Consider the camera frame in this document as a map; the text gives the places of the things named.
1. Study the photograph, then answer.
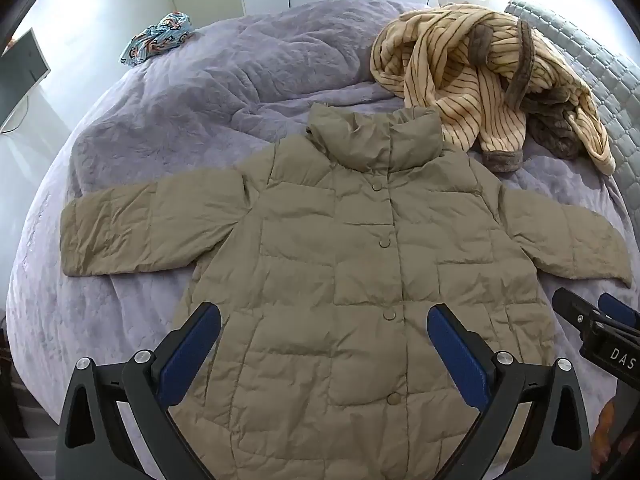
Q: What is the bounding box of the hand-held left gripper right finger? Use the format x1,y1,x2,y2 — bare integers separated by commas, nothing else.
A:
426,303,594,480

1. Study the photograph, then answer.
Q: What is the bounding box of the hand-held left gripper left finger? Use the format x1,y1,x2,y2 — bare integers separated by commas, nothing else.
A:
54,302,222,480

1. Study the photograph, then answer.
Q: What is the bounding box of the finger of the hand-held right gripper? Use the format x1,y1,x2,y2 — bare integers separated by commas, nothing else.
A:
598,292,640,333
552,287,601,342

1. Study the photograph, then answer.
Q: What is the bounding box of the khaki puffer jacket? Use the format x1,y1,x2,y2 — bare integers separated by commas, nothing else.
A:
60,102,633,480

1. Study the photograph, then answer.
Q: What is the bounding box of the person's right hand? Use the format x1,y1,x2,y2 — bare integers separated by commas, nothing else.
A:
592,400,622,477

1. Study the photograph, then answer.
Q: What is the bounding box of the grey quilted headboard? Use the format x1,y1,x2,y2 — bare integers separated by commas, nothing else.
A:
502,0,640,221

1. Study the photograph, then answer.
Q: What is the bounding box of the beige striped fleece robe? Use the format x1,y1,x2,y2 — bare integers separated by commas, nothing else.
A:
370,4,617,177

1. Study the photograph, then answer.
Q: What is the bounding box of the lavender embossed blanket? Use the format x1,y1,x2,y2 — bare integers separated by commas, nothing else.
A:
5,0,640,480

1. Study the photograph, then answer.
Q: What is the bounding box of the blue patterned cloth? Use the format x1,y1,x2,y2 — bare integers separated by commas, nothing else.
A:
118,11,193,67

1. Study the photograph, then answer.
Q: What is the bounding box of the white framed monitor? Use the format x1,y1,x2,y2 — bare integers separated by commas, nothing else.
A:
0,27,51,133

